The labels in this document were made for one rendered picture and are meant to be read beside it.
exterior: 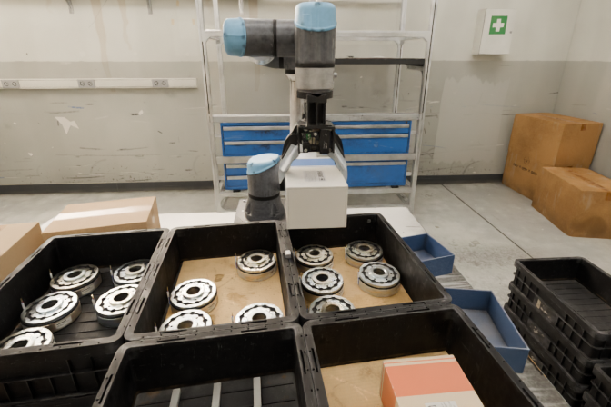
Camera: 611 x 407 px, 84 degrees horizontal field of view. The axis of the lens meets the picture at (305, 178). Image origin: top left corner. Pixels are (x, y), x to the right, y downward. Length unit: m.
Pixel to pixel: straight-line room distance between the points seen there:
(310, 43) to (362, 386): 0.61
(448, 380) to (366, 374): 0.15
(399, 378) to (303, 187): 0.35
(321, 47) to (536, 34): 3.78
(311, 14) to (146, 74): 3.16
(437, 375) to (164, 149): 3.48
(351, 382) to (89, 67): 3.65
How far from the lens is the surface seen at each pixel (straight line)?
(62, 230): 1.31
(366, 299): 0.86
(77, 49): 3.97
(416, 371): 0.64
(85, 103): 4.02
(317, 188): 0.65
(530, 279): 1.58
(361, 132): 2.78
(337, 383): 0.70
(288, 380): 0.70
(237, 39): 0.75
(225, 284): 0.91
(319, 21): 0.65
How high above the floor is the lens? 1.37
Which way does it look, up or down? 20 degrees down
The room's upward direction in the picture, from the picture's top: straight up
